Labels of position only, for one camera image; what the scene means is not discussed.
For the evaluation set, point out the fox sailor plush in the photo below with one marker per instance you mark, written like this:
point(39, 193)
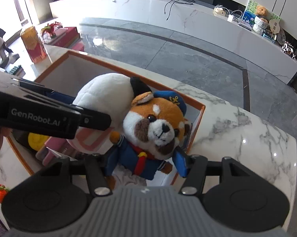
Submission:
point(154, 126)

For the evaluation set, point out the yellow round case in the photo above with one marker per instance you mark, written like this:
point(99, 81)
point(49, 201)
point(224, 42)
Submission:
point(37, 141)

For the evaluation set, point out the brown teddy bear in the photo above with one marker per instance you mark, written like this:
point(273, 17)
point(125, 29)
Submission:
point(261, 13)

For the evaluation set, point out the white round plush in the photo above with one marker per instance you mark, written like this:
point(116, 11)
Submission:
point(107, 98)

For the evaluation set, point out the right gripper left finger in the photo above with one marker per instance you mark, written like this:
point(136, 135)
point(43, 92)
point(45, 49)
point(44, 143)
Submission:
point(112, 158)

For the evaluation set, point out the white tv cabinet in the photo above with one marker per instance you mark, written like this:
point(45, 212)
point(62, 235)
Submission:
point(194, 20)

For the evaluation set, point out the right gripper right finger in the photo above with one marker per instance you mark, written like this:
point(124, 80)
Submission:
point(181, 162)

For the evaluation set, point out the orange red carton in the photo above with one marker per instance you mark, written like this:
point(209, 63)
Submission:
point(33, 44)

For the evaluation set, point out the orange crochet carrot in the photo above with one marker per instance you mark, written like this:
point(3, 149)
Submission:
point(3, 191)

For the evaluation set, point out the pink card wallet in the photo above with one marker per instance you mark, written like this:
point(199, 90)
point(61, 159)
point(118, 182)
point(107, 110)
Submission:
point(53, 147)

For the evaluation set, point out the black keyboard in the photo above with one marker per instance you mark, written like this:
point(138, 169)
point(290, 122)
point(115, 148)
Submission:
point(15, 70)

